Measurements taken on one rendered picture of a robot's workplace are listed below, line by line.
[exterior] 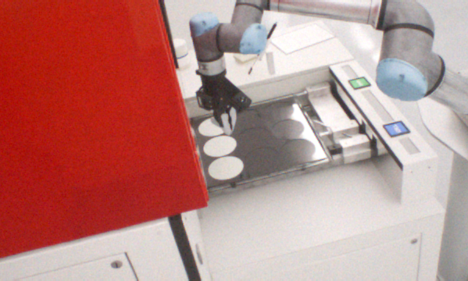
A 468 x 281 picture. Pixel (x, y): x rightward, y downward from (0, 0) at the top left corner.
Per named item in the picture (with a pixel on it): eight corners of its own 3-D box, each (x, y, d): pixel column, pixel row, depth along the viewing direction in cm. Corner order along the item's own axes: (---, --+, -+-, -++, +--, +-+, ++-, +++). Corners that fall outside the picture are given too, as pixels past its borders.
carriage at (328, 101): (344, 165, 146) (344, 157, 144) (305, 100, 175) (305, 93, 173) (370, 158, 146) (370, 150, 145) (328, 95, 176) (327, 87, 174)
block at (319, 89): (309, 98, 171) (308, 90, 169) (305, 93, 173) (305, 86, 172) (331, 93, 171) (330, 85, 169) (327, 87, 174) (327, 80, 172)
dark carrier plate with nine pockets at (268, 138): (207, 188, 140) (207, 186, 140) (192, 122, 168) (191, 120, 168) (326, 158, 142) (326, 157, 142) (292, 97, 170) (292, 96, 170)
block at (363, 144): (343, 154, 145) (342, 147, 143) (338, 148, 148) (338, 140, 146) (369, 148, 145) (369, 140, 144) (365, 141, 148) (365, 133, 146)
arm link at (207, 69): (230, 51, 133) (210, 65, 129) (232, 66, 136) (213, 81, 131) (208, 47, 138) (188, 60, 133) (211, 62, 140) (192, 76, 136)
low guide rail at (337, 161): (204, 199, 148) (201, 191, 146) (203, 194, 150) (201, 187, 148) (367, 158, 151) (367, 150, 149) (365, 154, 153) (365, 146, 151)
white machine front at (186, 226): (212, 347, 110) (169, 220, 86) (176, 136, 175) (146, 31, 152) (226, 343, 110) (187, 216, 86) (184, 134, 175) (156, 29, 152)
